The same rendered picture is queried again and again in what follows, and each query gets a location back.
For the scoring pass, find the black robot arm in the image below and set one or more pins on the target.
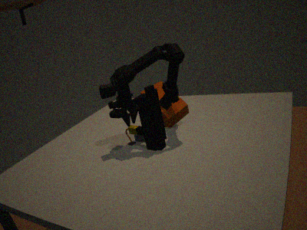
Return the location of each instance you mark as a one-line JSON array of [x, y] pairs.
[[125, 74]]

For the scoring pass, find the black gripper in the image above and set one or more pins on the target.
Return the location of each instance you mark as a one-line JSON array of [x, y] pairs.
[[126, 103]]

